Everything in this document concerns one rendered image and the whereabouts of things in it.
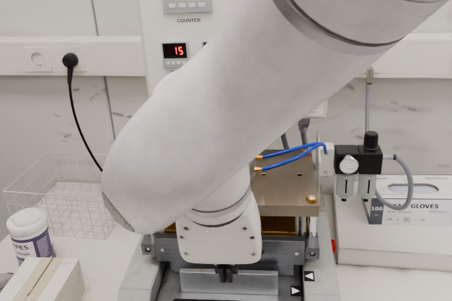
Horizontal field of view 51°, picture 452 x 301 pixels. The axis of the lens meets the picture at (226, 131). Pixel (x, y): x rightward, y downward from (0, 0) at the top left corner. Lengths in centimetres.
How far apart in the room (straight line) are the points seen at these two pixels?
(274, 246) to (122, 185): 40
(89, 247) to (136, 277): 52
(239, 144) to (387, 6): 15
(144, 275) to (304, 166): 31
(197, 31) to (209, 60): 52
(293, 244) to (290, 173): 12
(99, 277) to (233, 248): 65
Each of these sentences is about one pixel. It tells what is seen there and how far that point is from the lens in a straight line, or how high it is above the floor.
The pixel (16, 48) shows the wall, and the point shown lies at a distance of 145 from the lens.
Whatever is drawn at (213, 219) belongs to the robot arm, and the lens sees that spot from 51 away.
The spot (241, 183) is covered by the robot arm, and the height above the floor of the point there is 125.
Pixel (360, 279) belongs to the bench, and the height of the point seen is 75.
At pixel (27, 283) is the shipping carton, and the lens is 109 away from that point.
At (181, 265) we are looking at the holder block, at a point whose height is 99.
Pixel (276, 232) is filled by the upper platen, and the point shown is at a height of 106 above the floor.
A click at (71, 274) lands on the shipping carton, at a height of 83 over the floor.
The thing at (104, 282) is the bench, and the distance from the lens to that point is 117.
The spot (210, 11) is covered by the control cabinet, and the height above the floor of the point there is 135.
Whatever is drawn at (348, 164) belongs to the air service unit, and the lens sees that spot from 90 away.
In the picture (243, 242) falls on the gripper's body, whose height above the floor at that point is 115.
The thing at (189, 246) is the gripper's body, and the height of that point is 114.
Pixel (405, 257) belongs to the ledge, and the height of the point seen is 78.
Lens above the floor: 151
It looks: 25 degrees down
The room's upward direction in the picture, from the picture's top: 3 degrees counter-clockwise
